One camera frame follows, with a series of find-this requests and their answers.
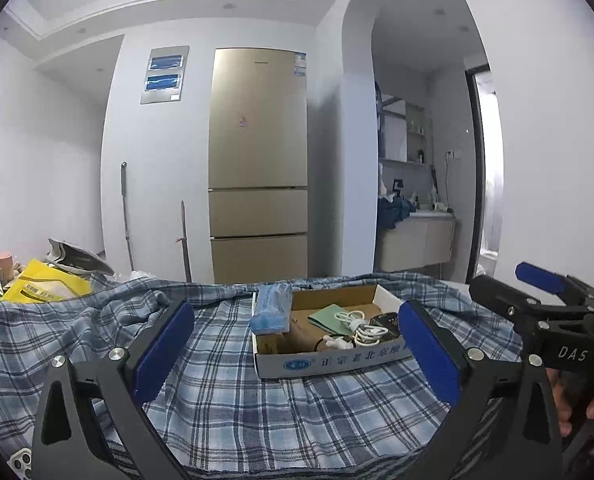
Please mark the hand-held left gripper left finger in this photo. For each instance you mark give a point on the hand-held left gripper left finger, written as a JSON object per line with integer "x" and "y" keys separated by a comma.
{"x": 164, "y": 350}

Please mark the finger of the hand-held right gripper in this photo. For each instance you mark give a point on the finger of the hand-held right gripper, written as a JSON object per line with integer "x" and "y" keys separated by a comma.
{"x": 539, "y": 275}
{"x": 502, "y": 297}

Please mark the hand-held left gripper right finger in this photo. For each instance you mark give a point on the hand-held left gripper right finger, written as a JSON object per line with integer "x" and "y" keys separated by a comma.
{"x": 429, "y": 355}

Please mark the cardboard box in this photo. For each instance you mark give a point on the cardboard box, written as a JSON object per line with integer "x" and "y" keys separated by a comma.
{"x": 327, "y": 362}

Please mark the green cloth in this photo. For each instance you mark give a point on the green cloth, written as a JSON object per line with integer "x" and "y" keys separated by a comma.
{"x": 327, "y": 317}

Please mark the light blue plastic packet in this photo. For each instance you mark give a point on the light blue plastic packet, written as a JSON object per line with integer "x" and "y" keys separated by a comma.
{"x": 272, "y": 310}

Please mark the person's right hand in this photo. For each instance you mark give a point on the person's right hand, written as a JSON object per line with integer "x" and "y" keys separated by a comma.
{"x": 559, "y": 400}

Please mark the dark patterned pouch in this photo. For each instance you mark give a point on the dark patterned pouch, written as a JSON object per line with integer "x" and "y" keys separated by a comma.
{"x": 389, "y": 321}

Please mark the blue plaid blanket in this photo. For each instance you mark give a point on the blue plaid blanket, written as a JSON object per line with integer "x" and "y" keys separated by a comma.
{"x": 227, "y": 410}

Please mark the bathroom vanity cabinet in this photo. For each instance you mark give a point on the bathroom vanity cabinet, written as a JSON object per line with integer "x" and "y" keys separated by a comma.
{"x": 417, "y": 242}

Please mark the red-brown stick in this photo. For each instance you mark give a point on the red-brown stick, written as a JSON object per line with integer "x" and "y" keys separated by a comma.
{"x": 185, "y": 245}

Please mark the grey crumpled bag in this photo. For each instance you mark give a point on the grey crumpled bag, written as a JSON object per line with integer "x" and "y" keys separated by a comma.
{"x": 79, "y": 257}

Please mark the yellow plastic bag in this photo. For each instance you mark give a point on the yellow plastic bag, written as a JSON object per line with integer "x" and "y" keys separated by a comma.
{"x": 47, "y": 282}

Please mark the blue clothes pile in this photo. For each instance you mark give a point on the blue clothes pile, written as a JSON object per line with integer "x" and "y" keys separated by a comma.
{"x": 394, "y": 210}

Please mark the tan jar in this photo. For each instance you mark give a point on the tan jar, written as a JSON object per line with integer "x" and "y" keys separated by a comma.
{"x": 5, "y": 267}

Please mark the white smartphone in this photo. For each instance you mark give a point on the white smartphone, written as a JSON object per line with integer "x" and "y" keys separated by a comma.
{"x": 21, "y": 465}

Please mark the bathroom mirror shelf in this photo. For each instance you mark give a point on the bathroom mirror shelf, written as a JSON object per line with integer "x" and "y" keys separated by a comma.
{"x": 407, "y": 127}

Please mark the beige refrigerator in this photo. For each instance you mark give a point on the beige refrigerator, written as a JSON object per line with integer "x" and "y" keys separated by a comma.
{"x": 257, "y": 160}

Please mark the dark door frame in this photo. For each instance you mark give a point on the dark door frame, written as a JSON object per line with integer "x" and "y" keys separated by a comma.
{"x": 474, "y": 175}

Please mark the wall electrical panel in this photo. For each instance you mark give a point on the wall electrical panel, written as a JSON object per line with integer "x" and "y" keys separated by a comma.
{"x": 164, "y": 75}

